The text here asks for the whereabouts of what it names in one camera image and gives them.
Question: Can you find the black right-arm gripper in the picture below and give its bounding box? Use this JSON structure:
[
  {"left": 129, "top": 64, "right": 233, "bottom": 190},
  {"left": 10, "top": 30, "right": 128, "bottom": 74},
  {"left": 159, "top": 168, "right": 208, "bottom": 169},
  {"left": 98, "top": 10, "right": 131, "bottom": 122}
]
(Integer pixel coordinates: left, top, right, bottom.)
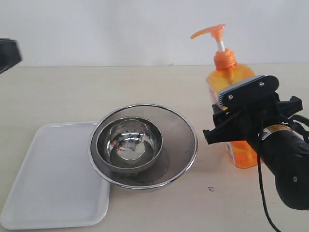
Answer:
[{"left": 203, "top": 75, "right": 303, "bottom": 145}]

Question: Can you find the orange pump soap bottle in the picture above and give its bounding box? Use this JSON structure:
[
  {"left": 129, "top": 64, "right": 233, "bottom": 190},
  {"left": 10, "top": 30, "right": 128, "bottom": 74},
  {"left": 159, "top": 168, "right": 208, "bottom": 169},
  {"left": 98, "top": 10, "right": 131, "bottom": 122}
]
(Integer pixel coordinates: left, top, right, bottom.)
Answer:
[{"left": 190, "top": 24, "right": 257, "bottom": 169}]

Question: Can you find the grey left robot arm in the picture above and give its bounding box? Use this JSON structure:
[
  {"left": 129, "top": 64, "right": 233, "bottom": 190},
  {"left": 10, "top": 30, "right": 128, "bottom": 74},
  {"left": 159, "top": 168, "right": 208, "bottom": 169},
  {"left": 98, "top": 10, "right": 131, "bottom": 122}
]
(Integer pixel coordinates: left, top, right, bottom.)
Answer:
[{"left": 0, "top": 38, "right": 22, "bottom": 74}]

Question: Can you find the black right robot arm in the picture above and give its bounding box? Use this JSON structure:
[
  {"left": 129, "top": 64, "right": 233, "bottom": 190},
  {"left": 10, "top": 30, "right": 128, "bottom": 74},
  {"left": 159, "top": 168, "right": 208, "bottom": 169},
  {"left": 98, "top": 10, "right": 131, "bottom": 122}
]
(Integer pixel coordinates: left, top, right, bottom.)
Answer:
[{"left": 203, "top": 75, "right": 309, "bottom": 210}]

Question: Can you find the small stainless steel bowl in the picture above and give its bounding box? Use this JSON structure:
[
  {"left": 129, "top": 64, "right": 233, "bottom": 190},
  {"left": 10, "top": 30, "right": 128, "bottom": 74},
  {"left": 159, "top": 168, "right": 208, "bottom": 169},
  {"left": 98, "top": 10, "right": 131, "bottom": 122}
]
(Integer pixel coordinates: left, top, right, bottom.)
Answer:
[{"left": 93, "top": 116, "right": 163, "bottom": 175}]

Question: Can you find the steel mesh strainer basket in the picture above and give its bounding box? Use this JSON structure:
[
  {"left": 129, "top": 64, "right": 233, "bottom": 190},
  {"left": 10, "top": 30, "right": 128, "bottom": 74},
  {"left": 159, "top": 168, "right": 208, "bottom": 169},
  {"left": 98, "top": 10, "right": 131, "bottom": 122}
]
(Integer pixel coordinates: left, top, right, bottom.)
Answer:
[{"left": 88, "top": 103, "right": 197, "bottom": 192}]

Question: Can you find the white rectangular plastic tray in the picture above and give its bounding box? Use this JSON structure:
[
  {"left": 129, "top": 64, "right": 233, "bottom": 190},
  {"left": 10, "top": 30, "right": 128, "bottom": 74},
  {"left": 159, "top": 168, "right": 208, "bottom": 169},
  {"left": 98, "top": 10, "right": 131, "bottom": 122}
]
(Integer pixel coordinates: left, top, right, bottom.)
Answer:
[{"left": 0, "top": 121, "right": 110, "bottom": 230}]

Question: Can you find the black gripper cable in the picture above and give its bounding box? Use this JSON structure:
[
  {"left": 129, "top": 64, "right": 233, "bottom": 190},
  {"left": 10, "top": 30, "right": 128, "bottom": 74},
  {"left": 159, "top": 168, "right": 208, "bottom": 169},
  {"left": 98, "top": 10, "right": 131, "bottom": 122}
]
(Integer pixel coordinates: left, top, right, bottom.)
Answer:
[{"left": 255, "top": 113, "right": 309, "bottom": 232}]

